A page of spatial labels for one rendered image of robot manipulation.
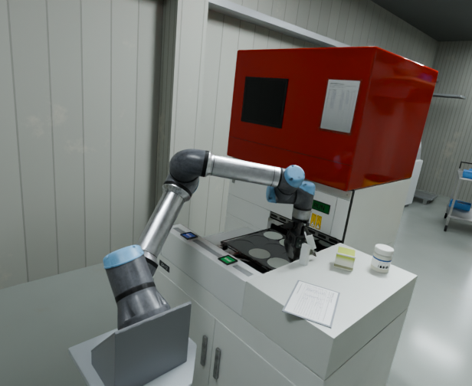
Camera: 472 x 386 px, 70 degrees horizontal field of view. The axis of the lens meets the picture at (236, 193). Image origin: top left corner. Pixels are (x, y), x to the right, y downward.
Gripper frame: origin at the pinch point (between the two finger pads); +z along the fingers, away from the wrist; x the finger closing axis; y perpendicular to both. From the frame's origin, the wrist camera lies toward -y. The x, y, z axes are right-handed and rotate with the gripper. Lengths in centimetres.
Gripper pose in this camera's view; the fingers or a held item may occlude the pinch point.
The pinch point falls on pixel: (291, 258)
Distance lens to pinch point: 152.0
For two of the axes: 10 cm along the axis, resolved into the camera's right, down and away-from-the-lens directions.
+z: -1.1, 9.5, 2.8
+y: 2.2, 2.9, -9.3
